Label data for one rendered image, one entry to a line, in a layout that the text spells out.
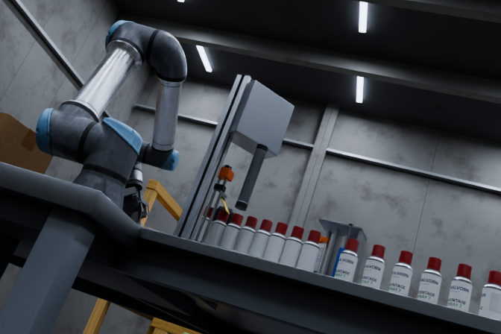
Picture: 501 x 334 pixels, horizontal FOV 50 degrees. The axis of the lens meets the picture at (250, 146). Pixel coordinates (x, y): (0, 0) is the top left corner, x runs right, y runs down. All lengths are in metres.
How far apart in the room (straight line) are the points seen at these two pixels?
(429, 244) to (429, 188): 1.25
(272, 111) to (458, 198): 10.79
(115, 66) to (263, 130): 0.48
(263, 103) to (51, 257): 0.99
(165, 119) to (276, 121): 0.36
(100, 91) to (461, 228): 11.03
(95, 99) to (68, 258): 0.70
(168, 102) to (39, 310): 1.00
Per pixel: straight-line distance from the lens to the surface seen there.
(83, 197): 0.88
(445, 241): 12.02
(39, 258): 0.91
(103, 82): 1.55
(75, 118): 1.44
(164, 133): 1.80
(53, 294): 0.90
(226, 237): 1.67
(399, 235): 11.93
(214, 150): 1.65
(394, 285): 1.51
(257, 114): 1.68
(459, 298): 1.49
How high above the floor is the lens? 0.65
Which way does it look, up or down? 22 degrees up
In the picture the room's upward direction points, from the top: 20 degrees clockwise
